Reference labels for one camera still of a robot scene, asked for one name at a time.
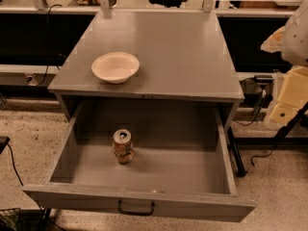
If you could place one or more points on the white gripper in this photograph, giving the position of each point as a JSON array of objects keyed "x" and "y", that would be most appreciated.
[{"x": 296, "y": 38}]

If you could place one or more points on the orange soda can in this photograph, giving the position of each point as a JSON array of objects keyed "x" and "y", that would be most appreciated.
[{"x": 123, "y": 146}]

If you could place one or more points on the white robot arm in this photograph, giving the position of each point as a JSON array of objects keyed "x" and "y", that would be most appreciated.
[{"x": 291, "y": 41}]

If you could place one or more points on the grey cabinet with counter top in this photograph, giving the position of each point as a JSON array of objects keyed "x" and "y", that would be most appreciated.
[{"x": 182, "y": 55}]

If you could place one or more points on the open grey top drawer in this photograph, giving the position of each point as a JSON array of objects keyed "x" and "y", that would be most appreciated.
[{"x": 181, "y": 161}]

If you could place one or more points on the black power adapter with cable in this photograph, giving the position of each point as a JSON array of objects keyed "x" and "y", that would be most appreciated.
[{"x": 257, "y": 91}]

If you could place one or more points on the black drawer handle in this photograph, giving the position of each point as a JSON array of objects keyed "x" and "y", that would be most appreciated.
[{"x": 129, "y": 209}]

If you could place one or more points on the black wire basket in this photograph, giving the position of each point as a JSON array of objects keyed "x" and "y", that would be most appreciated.
[{"x": 9, "y": 218}]

